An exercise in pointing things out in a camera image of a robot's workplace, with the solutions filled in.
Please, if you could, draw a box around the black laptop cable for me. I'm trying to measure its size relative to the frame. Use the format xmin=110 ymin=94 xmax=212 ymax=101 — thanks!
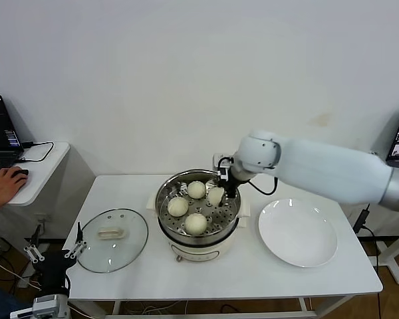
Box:
xmin=15 ymin=141 xmax=55 ymax=163

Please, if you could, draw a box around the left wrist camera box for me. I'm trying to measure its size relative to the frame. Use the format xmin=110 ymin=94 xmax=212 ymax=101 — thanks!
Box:
xmin=32 ymin=294 xmax=60 ymax=316

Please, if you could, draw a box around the bare person hand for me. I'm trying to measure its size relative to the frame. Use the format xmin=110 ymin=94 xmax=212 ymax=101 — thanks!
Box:
xmin=0 ymin=167 xmax=30 ymax=205

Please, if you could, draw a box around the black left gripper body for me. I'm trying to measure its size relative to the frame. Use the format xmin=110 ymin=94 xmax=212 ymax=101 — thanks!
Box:
xmin=31 ymin=251 xmax=77 ymax=292

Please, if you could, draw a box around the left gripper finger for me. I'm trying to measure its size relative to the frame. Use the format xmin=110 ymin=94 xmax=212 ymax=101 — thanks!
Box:
xmin=23 ymin=223 xmax=43 ymax=264
xmin=65 ymin=221 xmax=88 ymax=259

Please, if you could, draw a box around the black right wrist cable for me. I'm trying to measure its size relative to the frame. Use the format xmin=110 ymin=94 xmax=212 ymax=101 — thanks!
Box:
xmin=247 ymin=175 xmax=279 ymax=196

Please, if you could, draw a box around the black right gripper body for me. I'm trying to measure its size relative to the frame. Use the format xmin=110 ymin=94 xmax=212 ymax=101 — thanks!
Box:
xmin=224 ymin=175 xmax=242 ymax=197

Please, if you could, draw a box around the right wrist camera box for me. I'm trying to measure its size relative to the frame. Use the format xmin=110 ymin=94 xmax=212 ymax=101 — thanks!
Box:
xmin=212 ymin=153 xmax=236 ymax=182

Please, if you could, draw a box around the round white plate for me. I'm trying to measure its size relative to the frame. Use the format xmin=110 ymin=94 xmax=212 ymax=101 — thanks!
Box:
xmin=257 ymin=199 xmax=338 ymax=268

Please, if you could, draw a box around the black power adapter cable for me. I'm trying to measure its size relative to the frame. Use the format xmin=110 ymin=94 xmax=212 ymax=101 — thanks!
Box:
xmin=352 ymin=204 xmax=375 ymax=234

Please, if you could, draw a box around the glass lid cream handle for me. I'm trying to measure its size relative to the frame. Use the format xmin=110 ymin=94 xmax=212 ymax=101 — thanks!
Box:
xmin=76 ymin=208 xmax=150 ymax=274

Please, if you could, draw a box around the white steamed baozi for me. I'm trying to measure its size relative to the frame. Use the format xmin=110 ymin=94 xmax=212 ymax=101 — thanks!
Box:
xmin=187 ymin=181 xmax=207 ymax=199
xmin=184 ymin=213 xmax=208 ymax=235
xmin=168 ymin=197 xmax=190 ymax=217
xmin=207 ymin=187 xmax=225 ymax=206

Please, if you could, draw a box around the stainless steel steamer pot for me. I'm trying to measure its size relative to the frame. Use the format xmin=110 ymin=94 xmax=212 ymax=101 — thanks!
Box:
xmin=146 ymin=196 xmax=252 ymax=265

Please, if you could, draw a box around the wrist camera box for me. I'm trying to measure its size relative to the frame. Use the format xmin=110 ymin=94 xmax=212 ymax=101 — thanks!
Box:
xmin=212 ymin=153 xmax=236 ymax=182
xmin=32 ymin=294 xmax=60 ymax=316

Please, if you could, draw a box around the white side table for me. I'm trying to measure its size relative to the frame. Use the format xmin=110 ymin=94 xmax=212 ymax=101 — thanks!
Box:
xmin=0 ymin=142 xmax=97 ymax=266
xmin=332 ymin=151 xmax=399 ymax=286

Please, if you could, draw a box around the perforated steel steamer basket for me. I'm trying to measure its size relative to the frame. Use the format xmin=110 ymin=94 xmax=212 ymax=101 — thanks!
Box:
xmin=154 ymin=169 xmax=243 ymax=239

